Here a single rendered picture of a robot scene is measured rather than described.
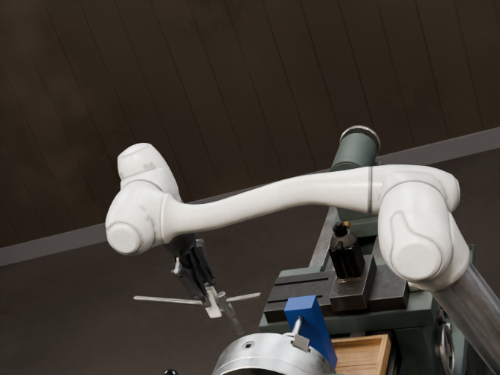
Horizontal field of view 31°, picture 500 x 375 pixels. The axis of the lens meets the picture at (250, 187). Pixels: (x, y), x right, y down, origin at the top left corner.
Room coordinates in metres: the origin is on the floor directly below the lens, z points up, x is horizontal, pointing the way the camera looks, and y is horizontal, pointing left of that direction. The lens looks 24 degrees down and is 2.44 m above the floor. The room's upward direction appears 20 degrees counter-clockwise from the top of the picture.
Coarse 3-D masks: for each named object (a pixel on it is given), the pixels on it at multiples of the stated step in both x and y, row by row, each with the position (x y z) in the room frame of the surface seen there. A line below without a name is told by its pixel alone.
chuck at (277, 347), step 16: (256, 336) 1.83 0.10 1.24; (272, 336) 1.81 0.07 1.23; (288, 336) 1.81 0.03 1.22; (224, 352) 1.86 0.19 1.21; (240, 352) 1.79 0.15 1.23; (256, 352) 1.77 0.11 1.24; (272, 352) 1.76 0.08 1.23; (288, 352) 1.76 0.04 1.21; (304, 352) 1.77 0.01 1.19; (304, 368) 1.72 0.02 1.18; (320, 368) 1.74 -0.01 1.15
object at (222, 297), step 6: (222, 294) 1.81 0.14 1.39; (222, 300) 1.80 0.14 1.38; (222, 306) 1.80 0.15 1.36; (228, 306) 1.80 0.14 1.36; (228, 312) 1.80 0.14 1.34; (234, 312) 1.81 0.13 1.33; (234, 318) 1.80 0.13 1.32; (234, 324) 1.80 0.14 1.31; (240, 324) 1.81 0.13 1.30; (240, 330) 1.80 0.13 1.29
